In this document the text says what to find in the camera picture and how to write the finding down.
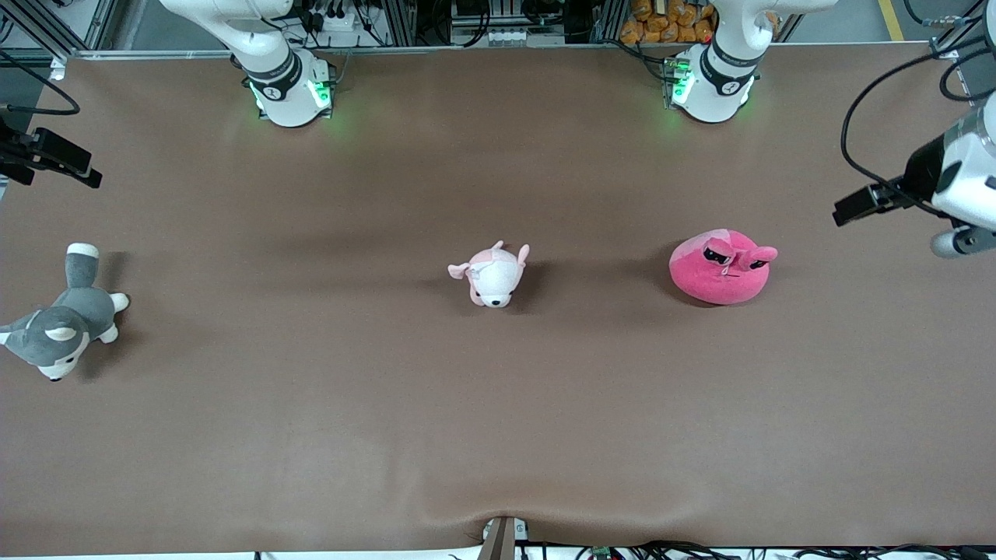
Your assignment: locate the round hot pink plush toy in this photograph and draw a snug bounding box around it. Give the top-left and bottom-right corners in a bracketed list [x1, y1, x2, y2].
[669, 228, 779, 306]

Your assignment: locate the grey white husky plush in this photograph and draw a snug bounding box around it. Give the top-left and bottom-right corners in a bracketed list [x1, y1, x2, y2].
[0, 243, 130, 382]

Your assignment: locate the orange snack bags pile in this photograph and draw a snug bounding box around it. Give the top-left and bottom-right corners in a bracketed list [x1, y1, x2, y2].
[619, 0, 717, 45]

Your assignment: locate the white power strip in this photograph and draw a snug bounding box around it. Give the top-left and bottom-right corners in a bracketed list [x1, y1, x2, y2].
[311, 8, 359, 33]

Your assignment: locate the small pale pink plush dog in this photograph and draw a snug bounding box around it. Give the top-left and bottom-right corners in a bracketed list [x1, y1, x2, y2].
[447, 240, 531, 309]

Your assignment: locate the brown table cover cloth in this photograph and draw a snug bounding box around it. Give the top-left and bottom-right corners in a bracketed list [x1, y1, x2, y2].
[0, 43, 996, 557]

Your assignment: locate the metal table edge clamp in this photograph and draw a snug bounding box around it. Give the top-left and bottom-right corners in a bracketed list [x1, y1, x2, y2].
[477, 516, 530, 560]

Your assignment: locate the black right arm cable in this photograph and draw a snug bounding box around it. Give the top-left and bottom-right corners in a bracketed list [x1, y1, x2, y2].
[0, 51, 81, 116]

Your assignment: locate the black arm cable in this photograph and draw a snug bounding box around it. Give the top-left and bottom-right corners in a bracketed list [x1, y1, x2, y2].
[0, 51, 81, 116]
[840, 35, 996, 219]

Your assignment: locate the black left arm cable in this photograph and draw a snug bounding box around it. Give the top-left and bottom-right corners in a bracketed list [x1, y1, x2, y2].
[840, 35, 996, 219]

